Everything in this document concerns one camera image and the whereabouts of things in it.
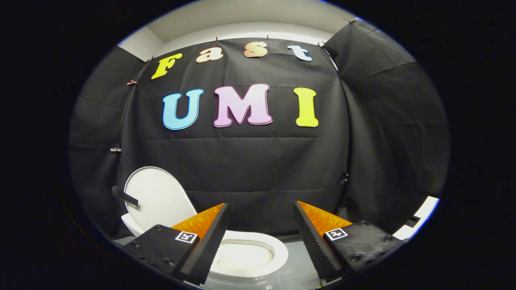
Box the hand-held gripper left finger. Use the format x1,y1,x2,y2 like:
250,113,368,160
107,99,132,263
123,203,230,285

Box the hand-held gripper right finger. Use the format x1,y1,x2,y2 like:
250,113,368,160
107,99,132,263
293,200,404,284

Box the white toilet lid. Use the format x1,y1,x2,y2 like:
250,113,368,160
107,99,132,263
112,166,198,233

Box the white toilet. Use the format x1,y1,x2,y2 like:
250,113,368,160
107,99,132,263
121,213,289,279

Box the black backdrop cloth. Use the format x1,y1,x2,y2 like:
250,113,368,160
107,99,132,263
69,18,450,242

